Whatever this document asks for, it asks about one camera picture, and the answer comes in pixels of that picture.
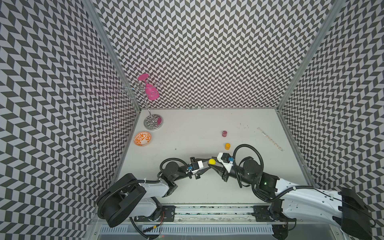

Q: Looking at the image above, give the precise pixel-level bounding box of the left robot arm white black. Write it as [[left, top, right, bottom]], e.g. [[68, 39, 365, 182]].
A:
[[97, 158, 217, 228]]

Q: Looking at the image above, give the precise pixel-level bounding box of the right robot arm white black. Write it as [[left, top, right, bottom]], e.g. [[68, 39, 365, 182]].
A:
[[208, 159, 375, 240]]

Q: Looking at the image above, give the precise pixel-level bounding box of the clear plastic ruler strip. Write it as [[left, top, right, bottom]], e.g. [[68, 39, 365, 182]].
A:
[[257, 127, 284, 152]]

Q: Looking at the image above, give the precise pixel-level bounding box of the orange patterned ceramic bowl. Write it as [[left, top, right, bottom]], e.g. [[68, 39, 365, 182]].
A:
[[134, 131, 152, 147]]

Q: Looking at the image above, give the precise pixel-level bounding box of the pink plastic wine glass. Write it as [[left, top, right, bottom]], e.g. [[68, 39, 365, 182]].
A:
[[138, 74, 160, 101]]

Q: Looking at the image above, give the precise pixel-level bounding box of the chrome glass holder stand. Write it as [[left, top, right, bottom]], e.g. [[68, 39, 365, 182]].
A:
[[123, 81, 164, 131]]

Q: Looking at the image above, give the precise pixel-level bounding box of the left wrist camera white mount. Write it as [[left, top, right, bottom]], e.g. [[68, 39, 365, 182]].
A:
[[186, 161, 204, 175]]

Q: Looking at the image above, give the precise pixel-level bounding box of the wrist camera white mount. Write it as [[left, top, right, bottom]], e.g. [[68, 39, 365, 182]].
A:
[[186, 161, 204, 175], [217, 153, 234, 173]]

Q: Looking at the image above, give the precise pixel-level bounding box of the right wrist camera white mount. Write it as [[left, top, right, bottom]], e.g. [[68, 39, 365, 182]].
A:
[[217, 153, 234, 173]]

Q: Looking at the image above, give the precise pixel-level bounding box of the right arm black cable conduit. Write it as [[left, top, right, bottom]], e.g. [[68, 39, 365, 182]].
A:
[[232, 143, 265, 188]]

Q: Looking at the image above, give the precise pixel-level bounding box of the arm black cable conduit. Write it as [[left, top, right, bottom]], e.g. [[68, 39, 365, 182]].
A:
[[159, 157, 190, 178], [232, 143, 265, 188]]

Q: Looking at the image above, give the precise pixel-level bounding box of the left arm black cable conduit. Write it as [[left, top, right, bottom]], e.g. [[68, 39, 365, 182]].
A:
[[159, 157, 190, 178]]

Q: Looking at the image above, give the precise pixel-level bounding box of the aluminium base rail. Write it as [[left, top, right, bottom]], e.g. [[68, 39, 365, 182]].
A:
[[89, 203, 343, 226]]

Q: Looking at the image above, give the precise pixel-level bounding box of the aluminium corner post left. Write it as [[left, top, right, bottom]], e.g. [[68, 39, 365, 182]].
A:
[[82, 0, 141, 112]]

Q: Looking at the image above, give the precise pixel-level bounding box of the aluminium corner post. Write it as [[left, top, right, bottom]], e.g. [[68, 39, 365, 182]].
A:
[[82, 0, 141, 112], [276, 1, 346, 112]]

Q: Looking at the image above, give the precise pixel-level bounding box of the aluminium corner post right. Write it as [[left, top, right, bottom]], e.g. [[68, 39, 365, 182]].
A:
[[276, 1, 346, 112]]

